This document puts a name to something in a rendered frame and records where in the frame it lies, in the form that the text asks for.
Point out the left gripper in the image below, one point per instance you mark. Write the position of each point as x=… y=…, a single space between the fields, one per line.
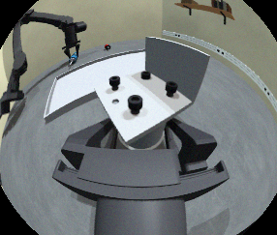
x=71 y=42

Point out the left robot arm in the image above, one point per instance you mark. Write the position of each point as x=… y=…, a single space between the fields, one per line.
x=61 y=21

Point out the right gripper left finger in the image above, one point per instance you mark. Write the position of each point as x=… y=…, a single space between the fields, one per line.
x=93 y=135

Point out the white shallow rectangular tray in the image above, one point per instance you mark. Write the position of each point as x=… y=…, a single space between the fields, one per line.
x=76 y=86

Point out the grey cylinder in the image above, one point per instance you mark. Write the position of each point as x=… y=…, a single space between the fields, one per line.
x=148 y=142

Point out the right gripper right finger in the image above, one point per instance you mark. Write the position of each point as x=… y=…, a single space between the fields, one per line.
x=197 y=145

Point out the white l-shaped bracket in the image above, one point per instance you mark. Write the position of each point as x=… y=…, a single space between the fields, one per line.
x=167 y=61

